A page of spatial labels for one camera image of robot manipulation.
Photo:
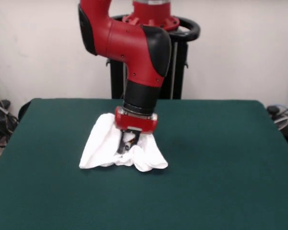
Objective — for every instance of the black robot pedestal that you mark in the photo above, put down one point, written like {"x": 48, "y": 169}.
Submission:
{"x": 180, "y": 72}

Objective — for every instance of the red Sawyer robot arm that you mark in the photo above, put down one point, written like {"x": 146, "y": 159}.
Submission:
{"x": 134, "y": 48}

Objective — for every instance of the black rounded chair part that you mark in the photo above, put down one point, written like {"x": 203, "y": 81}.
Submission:
{"x": 24, "y": 110}

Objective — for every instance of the dark green table cloth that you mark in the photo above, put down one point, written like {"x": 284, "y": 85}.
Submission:
{"x": 206, "y": 172}

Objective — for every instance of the white printed T-shirt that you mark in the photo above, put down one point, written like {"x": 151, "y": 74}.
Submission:
{"x": 98, "y": 148}

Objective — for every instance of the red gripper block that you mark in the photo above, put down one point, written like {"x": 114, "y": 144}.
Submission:
{"x": 134, "y": 123}

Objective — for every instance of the grey swivel chair base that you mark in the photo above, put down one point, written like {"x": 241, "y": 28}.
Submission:
{"x": 282, "y": 123}

